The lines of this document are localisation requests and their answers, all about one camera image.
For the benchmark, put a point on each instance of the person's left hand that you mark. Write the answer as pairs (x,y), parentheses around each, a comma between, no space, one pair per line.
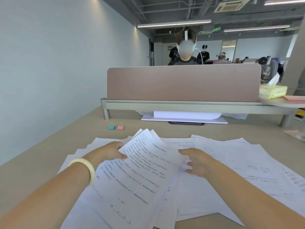
(104,152)

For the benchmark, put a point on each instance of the person's right hand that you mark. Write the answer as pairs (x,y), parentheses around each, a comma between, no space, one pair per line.
(202,163)

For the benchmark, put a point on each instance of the person's left thumb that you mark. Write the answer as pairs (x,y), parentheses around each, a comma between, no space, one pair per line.
(120,155)

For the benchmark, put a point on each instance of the person's right thumb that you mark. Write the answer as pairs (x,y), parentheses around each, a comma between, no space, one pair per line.
(185,151)

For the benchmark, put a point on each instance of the single printed document page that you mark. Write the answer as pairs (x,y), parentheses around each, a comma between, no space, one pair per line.
(135,174)

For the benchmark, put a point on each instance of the person's right forearm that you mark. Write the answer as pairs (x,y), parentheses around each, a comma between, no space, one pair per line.
(250,200)

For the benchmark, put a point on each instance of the person's left forearm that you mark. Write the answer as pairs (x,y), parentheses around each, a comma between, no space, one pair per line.
(47,195)

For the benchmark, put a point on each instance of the pink binder clip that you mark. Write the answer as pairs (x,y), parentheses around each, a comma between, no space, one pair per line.
(120,127)

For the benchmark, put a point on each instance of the blue binder clip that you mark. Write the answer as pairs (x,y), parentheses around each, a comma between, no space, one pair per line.
(111,127)

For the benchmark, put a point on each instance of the white flat board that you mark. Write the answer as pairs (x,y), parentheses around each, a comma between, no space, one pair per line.
(183,120)

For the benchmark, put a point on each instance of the cream jade bangle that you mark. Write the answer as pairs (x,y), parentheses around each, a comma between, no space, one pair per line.
(88,168)

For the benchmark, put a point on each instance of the white paper ream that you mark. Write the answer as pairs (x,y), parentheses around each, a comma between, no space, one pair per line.
(187,114)

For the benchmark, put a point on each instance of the grey metal desk shelf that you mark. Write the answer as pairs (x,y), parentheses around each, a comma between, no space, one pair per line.
(190,106)

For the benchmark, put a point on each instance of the pile of white paper sheets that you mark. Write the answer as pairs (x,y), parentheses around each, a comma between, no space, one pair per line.
(238,169)

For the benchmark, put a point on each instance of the pinkish-brown desk divider panel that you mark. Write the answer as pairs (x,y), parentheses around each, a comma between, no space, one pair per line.
(183,83)

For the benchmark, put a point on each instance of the yellow tissue box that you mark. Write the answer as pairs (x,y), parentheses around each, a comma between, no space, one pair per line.
(274,91)

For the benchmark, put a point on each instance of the pale pink paper sheet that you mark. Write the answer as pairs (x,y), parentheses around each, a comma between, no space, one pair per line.
(296,135)

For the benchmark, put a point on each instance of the black office chair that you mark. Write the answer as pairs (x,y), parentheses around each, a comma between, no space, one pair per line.
(262,61)

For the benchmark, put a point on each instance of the pink folder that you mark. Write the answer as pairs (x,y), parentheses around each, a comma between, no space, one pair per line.
(295,98)

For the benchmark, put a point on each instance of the hanging grey clothes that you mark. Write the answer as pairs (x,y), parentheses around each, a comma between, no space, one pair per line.
(277,69)

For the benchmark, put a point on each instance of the green exit sign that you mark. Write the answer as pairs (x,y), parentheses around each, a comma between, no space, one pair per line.
(216,29)

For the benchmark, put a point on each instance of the long ceiling light strip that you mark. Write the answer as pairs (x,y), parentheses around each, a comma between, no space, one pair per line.
(284,1)
(174,23)
(257,28)

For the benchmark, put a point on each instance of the ceiling air conditioner vent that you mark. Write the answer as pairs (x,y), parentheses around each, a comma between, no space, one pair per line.
(231,5)

